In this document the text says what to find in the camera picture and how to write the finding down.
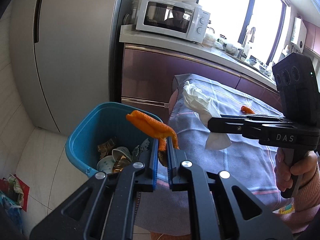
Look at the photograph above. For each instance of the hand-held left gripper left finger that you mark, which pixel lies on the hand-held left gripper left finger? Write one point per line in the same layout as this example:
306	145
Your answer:
155	170

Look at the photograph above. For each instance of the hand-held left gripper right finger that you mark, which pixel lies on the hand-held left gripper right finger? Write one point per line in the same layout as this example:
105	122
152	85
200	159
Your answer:
170	170

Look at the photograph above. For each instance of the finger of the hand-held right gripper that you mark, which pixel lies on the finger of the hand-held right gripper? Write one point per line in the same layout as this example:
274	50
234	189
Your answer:
252	116
232	128

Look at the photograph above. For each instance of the large orange peel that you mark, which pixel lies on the large orange peel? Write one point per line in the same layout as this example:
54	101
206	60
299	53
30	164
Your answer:
150	125

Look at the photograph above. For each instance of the white tissue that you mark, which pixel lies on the white tissue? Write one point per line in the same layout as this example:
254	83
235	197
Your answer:
197	100

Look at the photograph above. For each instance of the blue plastic bin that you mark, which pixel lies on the blue plastic bin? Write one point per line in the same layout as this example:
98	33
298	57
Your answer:
82	140

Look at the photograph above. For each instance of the person's right hand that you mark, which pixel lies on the person's right hand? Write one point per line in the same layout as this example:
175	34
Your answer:
303	167

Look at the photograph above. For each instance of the small orange peel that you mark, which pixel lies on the small orange peel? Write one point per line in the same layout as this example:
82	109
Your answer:
247	109

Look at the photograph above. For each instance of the silver foil wrapper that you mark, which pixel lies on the silver foil wrapper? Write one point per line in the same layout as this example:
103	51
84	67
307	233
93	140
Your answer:
141	148

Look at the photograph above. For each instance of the checkered blue tablecloth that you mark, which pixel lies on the checkered blue tablecloth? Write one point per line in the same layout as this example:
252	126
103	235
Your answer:
245	155

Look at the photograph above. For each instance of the gold foil wrapper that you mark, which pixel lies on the gold foil wrapper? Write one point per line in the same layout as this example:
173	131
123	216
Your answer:
121	166
106	146

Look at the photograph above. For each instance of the broken ceramic bowl shard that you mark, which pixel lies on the broken ceramic bowl shard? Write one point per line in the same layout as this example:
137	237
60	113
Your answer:
105	165
121	153

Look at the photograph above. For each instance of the patterned ceramic bowl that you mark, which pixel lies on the patterned ceramic bowl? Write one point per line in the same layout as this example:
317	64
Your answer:
265	69
252	61

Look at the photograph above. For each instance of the white water heater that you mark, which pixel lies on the white water heater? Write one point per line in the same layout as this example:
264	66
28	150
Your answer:
298	33

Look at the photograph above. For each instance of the white bottle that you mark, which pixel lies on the white bottle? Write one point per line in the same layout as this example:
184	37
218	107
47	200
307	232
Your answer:
247	48

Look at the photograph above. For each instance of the metal kitchen faucet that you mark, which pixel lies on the metal kitchen faucet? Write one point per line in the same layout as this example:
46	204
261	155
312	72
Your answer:
251	33

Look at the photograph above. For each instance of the clear food container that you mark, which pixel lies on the clear food container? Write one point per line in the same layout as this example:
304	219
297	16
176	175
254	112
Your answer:
208	40

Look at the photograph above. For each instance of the purple kitchen cabinet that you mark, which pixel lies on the purple kitchen cabinet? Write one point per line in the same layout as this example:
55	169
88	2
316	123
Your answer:
150	75

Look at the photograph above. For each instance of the kitchen window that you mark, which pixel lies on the kitchen window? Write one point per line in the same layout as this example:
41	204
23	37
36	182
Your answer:
225	12

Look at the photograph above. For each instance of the white microwave oven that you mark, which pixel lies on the white microwave oven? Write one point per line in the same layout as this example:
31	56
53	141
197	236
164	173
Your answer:
172	17

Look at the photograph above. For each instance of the red paper bag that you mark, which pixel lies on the red paper bag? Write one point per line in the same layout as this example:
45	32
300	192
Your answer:
23	192

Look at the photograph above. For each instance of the silver refrigerator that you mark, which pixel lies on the silver refrigerator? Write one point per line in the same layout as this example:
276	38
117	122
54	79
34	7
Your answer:
75	55

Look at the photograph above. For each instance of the blue plastic bag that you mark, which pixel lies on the blue plastic bag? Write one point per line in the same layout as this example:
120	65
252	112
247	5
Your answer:
10	212

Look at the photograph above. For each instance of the purple wall cabinet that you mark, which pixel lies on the purple wall cabinet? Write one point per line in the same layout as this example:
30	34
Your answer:
313	35

